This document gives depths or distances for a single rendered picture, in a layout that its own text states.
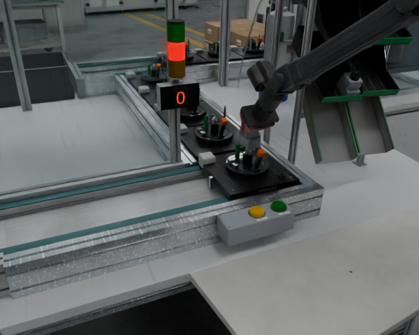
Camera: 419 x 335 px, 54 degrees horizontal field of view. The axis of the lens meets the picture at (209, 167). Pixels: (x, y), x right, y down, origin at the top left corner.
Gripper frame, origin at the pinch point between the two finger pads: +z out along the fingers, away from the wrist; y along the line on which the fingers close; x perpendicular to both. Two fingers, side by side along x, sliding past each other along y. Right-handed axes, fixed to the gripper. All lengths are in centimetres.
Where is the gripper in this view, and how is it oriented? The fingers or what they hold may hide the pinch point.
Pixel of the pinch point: (249, 129)
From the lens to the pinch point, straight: 128.2
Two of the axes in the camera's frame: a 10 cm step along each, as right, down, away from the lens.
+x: 3.3, 8.8, -3.4
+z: -2.5, 4.2, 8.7
